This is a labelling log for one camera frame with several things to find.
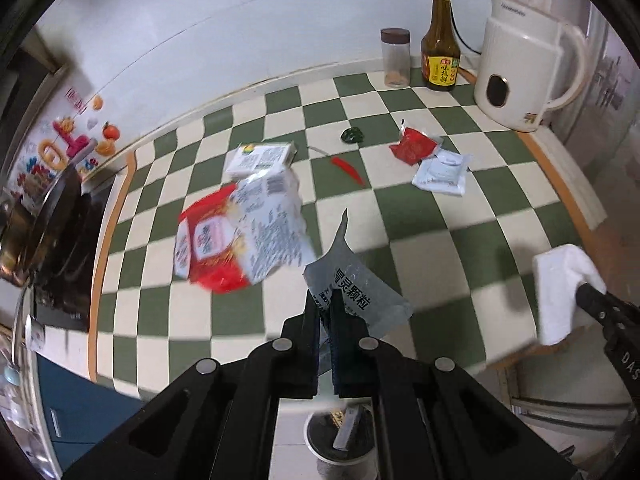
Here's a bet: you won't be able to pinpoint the white electric kettle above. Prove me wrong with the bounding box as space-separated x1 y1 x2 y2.
473 0 589 134

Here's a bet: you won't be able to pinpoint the colourful wall stickers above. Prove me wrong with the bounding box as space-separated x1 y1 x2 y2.
7 85 122 197

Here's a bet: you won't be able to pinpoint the dish rack with dishes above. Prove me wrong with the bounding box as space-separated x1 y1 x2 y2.
0 330 36 461

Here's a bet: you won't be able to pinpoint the blue kitchen cabinet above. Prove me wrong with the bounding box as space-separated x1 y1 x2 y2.
30 350 147 467

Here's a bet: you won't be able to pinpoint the dark frying pan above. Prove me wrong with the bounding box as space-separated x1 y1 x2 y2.
0 165 84 287

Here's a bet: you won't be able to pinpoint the green and white checkered mat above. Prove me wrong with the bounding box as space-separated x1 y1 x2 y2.
89 69 608 402

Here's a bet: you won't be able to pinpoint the black range hood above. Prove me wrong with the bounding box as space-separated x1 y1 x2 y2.
0 27 69 181

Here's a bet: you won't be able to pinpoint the clear jar with brown lid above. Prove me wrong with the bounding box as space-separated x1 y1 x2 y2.
380 27 412 89

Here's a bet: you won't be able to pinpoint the silver foil sachet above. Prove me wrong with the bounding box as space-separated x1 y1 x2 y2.
302 208 414 376

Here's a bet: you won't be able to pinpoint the red chili pepper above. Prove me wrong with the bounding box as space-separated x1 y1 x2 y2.
331 156 369 186

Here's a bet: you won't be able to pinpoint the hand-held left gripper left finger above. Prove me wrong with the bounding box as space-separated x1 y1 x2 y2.
62 296 321 480

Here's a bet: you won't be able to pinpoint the small white carton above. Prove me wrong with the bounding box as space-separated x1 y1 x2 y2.
223 141 299 179

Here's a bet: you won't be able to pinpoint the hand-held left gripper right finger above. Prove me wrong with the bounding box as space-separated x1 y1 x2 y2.
327 291 577 480

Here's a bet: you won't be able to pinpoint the white cloth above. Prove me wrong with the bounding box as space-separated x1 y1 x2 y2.
531 243 609 347

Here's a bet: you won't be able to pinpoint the brown sauce bottle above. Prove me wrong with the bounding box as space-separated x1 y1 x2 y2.
420 0 462 93

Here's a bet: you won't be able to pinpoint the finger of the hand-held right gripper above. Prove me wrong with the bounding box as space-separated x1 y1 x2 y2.
602 317 640 393
575 284 640 329

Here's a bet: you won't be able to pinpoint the white paper sachet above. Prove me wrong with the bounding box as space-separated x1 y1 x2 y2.
411 147 474 196

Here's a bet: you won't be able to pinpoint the white trash bin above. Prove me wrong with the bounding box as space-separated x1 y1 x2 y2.
304 402 381 480

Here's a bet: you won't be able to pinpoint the red sauce sachet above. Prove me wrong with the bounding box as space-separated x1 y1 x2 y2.
389 119 444 165

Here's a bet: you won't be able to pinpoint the red and white noodle packet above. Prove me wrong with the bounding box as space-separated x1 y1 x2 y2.
172 167 314 295

